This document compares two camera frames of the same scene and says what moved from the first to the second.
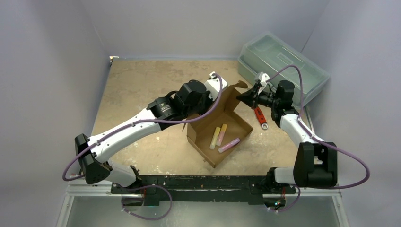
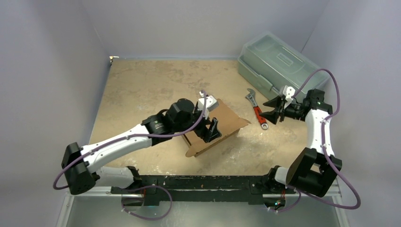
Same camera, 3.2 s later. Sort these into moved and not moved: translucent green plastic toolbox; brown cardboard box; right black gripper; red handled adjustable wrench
Moved: right black gripper; brown cardboard box
Not moved: translucent green plastic toolbox; red handled adjustable wrench
